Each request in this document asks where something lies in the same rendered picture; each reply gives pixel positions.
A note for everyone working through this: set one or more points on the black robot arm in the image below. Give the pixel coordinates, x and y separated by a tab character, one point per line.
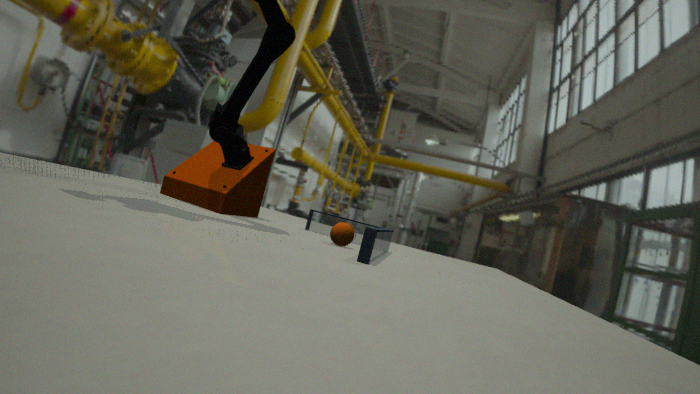
224	127

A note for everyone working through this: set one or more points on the clear low corner wall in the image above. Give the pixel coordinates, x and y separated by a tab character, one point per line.
322	224

